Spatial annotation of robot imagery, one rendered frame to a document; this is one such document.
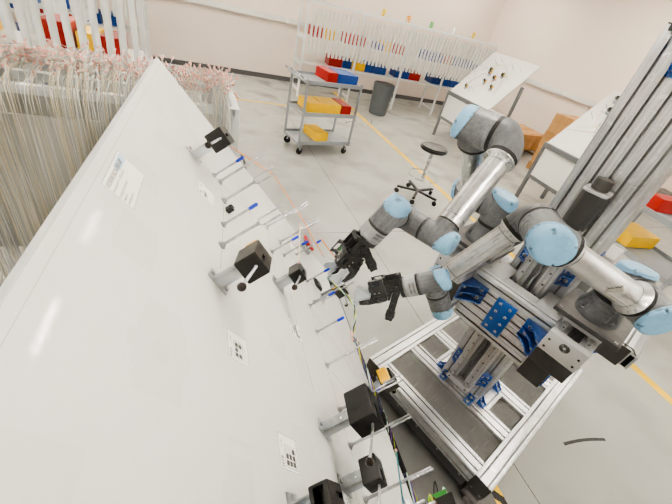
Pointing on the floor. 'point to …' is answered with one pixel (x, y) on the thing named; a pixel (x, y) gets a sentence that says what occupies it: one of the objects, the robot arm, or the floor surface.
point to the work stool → (426, 169)
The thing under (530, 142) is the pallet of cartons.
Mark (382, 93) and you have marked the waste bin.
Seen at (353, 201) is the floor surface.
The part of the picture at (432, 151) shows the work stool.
